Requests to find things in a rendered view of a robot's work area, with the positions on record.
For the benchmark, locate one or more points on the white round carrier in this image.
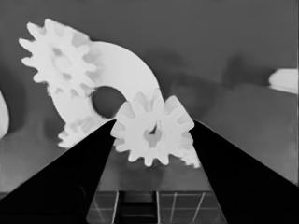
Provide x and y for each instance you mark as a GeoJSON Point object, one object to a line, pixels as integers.
{"type": "Point", "coordinates": [124, 65]}

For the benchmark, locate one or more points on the small white T-shaped piece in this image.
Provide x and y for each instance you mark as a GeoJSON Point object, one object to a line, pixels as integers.
{"type": "Point", "coordinates": [283, 81]}

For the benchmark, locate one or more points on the dark robot torso block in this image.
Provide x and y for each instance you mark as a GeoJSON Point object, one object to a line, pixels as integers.
{"type": "Point", "coordinates": [137, 208]}

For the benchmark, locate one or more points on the large thick white disc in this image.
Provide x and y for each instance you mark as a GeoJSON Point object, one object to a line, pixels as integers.
{"type": "Point", "coordinates": [3, 115]}

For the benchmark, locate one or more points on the small white gear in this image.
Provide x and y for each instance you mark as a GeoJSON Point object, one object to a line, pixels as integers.
{"type": "Point", "coordinates": [132, 124]}
{"type": "Point", "coordinates": [78, 127]}
{"type": "Point", "coordinates": [40, 59]}

